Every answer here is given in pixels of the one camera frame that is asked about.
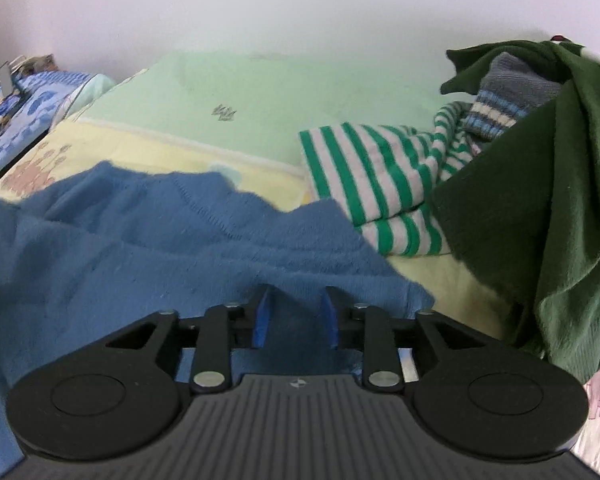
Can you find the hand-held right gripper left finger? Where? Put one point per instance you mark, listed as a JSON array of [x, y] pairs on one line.
[[262, 317]]

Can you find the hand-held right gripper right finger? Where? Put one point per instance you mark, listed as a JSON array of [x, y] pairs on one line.
[[330, 320]]

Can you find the blue knit sweater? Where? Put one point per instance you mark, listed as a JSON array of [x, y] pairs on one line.
[[130, 260]]

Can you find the green white striped shirt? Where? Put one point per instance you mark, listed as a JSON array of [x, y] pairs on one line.
[[370, 175]]

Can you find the dark green garment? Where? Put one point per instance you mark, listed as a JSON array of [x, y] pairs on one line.
[[555, 185]]

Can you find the pale green cloth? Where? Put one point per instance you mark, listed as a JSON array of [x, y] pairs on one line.
[[92, 87]]

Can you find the grey blue striped knit garment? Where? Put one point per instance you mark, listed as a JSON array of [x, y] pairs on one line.
[[510, 90]]

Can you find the blue checkered cloth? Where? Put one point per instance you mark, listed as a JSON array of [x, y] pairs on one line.
[[30, 105]]

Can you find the black phone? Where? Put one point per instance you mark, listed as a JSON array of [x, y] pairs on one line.
[[7, 77]]

